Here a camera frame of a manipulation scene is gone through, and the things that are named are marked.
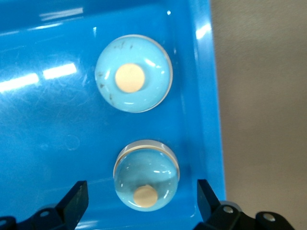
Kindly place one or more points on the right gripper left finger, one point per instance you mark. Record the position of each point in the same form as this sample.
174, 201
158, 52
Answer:
72, 206

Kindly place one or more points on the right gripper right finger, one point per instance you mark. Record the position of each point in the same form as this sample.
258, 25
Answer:
211, 210

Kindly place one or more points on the blue dome bell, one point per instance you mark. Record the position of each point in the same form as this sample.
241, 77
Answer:
148, 95
144, 167

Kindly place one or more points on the blue plastic tray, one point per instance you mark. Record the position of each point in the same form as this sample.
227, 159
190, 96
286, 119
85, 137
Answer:
48, 143

